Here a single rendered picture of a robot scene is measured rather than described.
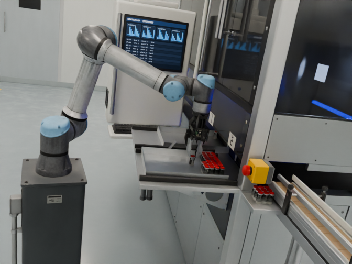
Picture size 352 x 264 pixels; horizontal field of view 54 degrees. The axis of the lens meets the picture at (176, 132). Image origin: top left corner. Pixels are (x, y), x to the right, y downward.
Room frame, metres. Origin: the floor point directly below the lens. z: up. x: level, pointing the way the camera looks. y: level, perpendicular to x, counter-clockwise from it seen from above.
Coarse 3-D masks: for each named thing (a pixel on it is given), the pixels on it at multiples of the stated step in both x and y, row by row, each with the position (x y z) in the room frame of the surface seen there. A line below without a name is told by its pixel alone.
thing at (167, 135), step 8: (160, 128) 1.84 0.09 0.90; (168, 128) 1.85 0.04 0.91; (176, 128) 1.86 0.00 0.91; (184, 128) 1.87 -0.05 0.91; (160, 136) 1.70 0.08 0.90; (168, 136) 1.78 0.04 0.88; (176, 136) 1.80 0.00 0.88; (208, 136) 1.88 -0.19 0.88; (168, 144) 1.59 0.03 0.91; (176, 144) 1.60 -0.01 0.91; (184, 144) 1.61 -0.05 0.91; (192, 144) 1.61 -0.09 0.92; (208, 144) 1.75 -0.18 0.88; (216, 144) 1.77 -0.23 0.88; (224, 152) 1.65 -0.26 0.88
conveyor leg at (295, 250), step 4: (292, 236) 1.09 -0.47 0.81; (292, 240) 1.08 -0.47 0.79; (292, 244) 1.08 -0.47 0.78; (296, 244) 1.07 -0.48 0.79; (292, 248) 1.07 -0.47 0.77; (296, 248) 1.06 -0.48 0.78; (300, 248) 1.06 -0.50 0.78; (288, 252) 1.09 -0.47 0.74; (292, 252) 1.07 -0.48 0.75; (296, 252) 1.06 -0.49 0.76; (300, 252) 1.06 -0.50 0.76; (288, 256) 1.08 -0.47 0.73; (292, 256) 1.07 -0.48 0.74; (296, 256) 1.06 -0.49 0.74; (300, 256) 1.06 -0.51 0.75; (288, 260) 1.07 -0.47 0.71; (292, 260) 1.06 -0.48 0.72; (296, 260) 1.06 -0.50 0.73; (300, 260) 1.07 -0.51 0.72
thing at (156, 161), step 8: (144, 152) 1.48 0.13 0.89; (152, 152) 1.49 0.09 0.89; (160, 152) 1.50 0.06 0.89; (168, 152) 1.50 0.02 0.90; (176, 152) 1.51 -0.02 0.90; (184, 152) 1.52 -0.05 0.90; (192, 152) 1.53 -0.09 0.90; (144, 160) 1.33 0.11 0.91; (152, 160) 1.42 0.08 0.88; (160, 160) 1.43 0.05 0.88; (168, 160) 1.44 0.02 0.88; (176, 160) 1.46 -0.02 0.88; (184, 160) 1.47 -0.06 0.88; (144, 168) 1.29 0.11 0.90; (152, 168) 1.33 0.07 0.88; (160, 168) 1.34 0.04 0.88; (168, 168) 1.36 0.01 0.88; (176, 168) 1.37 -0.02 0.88; (184, 168) 1.38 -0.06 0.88; (192, 168) 1.39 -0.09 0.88; (200, 168) 1.41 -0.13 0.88; (176, 176) 1.25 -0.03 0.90; (184, 176) 1.26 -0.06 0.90; (192, 176) 1.27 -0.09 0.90; (200, 176) 1.27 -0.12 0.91; (208, 176) 1.28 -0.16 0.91; (216, 176) 1.29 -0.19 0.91; (224, 176) 1.29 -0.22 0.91
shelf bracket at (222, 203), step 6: (180, 192) 1.31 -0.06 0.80; (186, 192) 1.31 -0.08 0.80; (192, 192) 1.32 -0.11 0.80; (204, 192) 1.33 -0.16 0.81; (198, 198) 1.33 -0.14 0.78; (204, 198) 1.33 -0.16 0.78; (222, 198) 1.35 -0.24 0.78; (210, 204) 1.34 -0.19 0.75; (216, 204) 1.34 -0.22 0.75; (222, 204) 1.35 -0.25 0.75
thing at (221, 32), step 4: (224, 0) 1.69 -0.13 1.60; (228, 0) 1.68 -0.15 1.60; (224, 4) 1.68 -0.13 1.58; (224, 8) 1.68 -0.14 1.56; (224, 12) 1.68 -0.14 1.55; (224, 16) 1.68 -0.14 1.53; (224, 20) 1.68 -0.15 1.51; (224, 24) 1.68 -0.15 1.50; (220, 28) 1.68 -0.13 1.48; (220, 32) 1.68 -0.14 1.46; (224, 32) 1.68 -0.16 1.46; (228, 32) 1.69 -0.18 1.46; (232, 32) 1.69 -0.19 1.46; (220, 36) 1.68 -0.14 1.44
